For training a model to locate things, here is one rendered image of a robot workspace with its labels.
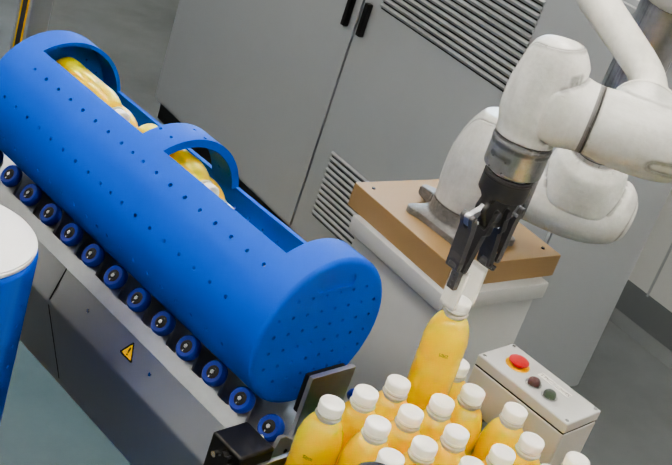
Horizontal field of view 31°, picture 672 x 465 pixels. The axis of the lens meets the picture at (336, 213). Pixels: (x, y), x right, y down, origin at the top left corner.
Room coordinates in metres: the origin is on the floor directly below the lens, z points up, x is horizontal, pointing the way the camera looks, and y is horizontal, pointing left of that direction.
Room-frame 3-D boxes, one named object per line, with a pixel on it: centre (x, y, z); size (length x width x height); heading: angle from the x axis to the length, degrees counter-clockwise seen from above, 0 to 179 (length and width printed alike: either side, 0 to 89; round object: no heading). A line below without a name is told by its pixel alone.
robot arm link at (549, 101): (1.68, -0.24, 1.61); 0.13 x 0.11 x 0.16; 84
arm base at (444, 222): (2.40, -0.25, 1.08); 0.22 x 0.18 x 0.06; 49
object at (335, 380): (1.69, -0.07, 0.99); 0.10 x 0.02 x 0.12; 141
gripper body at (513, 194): (1.68, -0.22, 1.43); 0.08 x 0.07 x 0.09; 141
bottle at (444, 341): (1.68, -0.23, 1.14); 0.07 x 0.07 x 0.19
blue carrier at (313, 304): (1.99, 0.30, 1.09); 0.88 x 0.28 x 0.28; 51
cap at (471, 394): (1.67, -0.30, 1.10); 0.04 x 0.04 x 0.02
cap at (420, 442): (1.48, -0.23, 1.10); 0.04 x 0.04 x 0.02
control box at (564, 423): (1.78, -0.42, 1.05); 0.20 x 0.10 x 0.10; 51
